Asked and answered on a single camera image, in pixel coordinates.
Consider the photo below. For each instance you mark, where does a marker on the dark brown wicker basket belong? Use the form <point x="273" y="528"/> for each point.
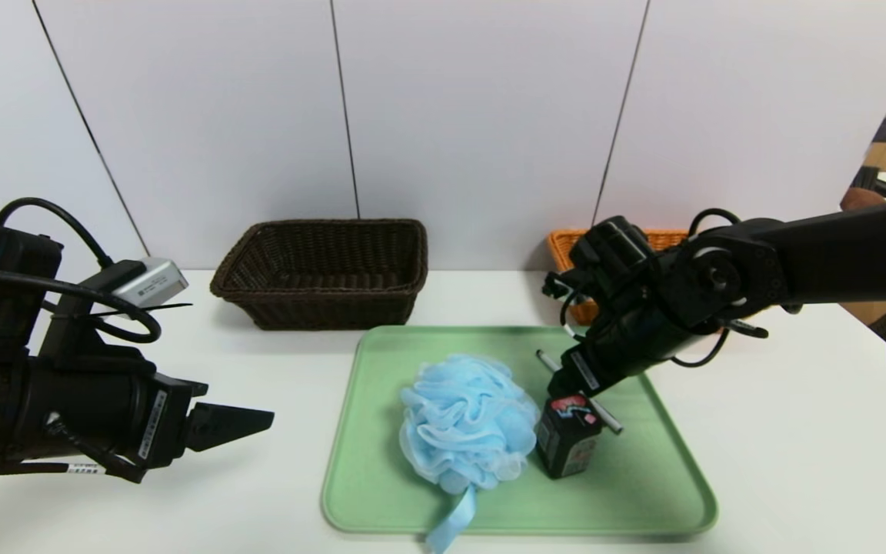
<point x="335" y="308"/>

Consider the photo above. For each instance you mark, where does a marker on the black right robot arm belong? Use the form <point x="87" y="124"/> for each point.
<point x="835" y="254"/>

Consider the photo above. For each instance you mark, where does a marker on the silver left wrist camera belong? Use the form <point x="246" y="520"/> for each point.
<point x="152" y="283"/>

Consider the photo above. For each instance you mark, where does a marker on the light blue mesh bath loofah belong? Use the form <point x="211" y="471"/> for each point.
<point x="462" y="419"/>

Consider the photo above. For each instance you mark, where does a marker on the orange wicker basket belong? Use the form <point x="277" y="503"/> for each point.
<point x="566" y="248"/>

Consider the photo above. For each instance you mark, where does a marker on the light green plastic tray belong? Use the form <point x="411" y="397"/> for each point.
<point x="643" y="485"/>

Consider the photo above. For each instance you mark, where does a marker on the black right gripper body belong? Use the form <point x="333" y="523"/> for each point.
<point x="581" y="375"/>

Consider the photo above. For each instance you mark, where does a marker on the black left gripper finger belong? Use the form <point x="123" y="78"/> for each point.
<point x="212" y="435"/>
<point x="220" y="414"/>

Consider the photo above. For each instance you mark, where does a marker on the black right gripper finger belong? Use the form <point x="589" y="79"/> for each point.
<point x="597" y="397"/>
<point x="557" y="385"/>

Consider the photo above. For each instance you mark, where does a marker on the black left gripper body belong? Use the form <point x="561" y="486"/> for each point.
<point x="163" y="422"/>

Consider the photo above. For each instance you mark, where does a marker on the brown cloth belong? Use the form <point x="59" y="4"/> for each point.
<point x="862" y="198"/>

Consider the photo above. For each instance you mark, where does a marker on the white pen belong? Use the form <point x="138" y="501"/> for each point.
<point x="547" y="360"/>

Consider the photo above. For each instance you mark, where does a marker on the black chewing gum box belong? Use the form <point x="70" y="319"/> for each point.
<point x="562" y="446"/>

